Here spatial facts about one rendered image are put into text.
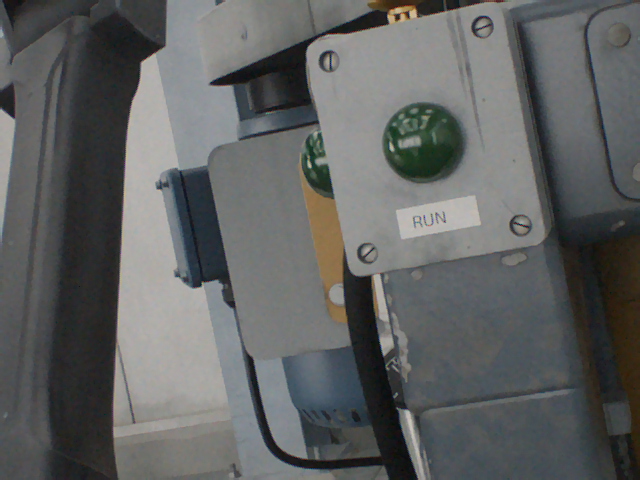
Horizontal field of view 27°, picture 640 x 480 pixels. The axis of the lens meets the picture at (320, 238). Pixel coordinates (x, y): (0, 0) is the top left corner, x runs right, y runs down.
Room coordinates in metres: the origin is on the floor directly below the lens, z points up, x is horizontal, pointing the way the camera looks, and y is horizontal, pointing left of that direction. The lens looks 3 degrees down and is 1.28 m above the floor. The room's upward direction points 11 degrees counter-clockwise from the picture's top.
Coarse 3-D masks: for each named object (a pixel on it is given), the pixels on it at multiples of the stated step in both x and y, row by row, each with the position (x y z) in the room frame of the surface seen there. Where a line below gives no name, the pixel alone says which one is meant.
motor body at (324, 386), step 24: (264, 120) 0.99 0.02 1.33; (288, 120) 0.98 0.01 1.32; (312, 120) 0.97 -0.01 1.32; (288, 360) 1.01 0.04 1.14; (312, 360) 0.99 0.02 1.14; (336, 360) 0.97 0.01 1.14; (288, 384) 1.03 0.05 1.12; (312, 384) 0.99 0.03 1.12; (336, 384) 0.98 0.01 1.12; (312, 408) 1.00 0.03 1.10; (336, 408) 0.98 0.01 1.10; (360, 408) 0.97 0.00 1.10
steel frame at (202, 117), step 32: (192, 0) 5.51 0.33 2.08; (224, 0) 5.89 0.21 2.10; (192, 32) 5.52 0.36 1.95; (160, 64) 5.56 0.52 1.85; (192, 64) 5.53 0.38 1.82; (192, 96) 5.53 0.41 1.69; (224, 96) 5.50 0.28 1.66; (192, 128) 5.54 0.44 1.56; (224, 128) 5.50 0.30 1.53; (192, 160) 5.55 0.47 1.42; (224, 320) 5.55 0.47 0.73; (224, 352) 5.56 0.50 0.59; (288, 416) 5.50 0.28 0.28; (256, 448) 5.54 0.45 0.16; (288, 448) 5.51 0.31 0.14; (320, 448) 5.82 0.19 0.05; (352, 448) 5.81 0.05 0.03
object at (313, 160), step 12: (312, 132) 0.51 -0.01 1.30; (312, 144) 0.50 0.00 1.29; (300, 156) 0.51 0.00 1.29; (312, 156) 0.50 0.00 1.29; (324, 156) 0.50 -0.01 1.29; (312, 168) 0.50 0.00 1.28; (324, 168) 0.50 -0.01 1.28; (312, 180) 0.50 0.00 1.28; (324, 180) 0.50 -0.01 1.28; (324, 192) 0.51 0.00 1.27
